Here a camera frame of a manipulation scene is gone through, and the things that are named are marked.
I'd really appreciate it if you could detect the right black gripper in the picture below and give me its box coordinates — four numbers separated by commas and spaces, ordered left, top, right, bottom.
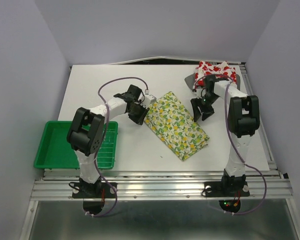
189, 93, 219, 122

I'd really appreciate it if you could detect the lemon print skirt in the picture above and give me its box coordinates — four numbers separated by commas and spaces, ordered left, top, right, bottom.
144, 91, 209, 161

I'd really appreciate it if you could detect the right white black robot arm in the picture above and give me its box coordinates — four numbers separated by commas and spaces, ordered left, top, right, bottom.
190, 74, 260, 198

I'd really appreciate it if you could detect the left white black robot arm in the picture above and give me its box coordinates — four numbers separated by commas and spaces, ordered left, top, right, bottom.
66, 84, 156, 199

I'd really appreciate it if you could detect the grey folded skirt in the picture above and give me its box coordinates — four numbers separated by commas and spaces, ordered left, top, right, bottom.
184, 74, 247, 100

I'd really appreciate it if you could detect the red poppy print skirt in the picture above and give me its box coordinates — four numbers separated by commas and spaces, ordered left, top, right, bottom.
192, 61, 237, 92

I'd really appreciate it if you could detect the green plastic tray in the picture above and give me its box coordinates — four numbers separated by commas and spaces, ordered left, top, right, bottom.
33, 121, 119, 170

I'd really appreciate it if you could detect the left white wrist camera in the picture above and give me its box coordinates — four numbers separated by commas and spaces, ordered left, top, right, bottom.
141, 94, 157, 108

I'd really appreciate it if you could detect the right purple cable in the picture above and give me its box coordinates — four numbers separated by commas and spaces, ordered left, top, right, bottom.
192, 74, 267, 216

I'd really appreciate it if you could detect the purple cable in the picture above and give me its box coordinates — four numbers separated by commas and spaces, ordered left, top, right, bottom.
192, 74, 267, 216
83, 76, 151, 218

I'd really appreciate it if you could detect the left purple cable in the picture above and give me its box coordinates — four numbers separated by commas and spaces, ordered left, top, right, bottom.
83, 76, 151, 218

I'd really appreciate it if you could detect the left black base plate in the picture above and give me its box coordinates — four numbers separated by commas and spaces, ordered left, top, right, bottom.
68, 181, 115, 199

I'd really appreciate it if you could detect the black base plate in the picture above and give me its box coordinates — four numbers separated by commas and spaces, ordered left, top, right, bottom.
68, 181, 115, 199
201, 181, 250, 198

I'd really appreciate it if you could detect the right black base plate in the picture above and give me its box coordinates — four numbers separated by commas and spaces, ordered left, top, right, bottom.
201, 181, 250, 198

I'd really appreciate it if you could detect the right side aluminium rail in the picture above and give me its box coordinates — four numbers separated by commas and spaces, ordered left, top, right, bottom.
236, 62, 291, 180

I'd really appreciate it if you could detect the aluminium front rail frame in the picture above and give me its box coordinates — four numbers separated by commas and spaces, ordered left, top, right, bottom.
20, 164, 300, 240

